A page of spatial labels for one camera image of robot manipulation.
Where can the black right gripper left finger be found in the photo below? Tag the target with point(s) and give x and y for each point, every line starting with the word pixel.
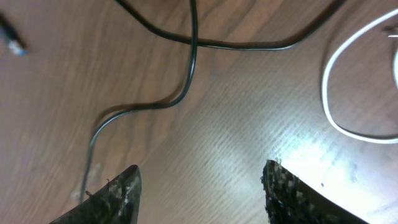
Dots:
pixel 117 202

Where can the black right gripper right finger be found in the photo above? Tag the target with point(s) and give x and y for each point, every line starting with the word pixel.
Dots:
pixel 290 200

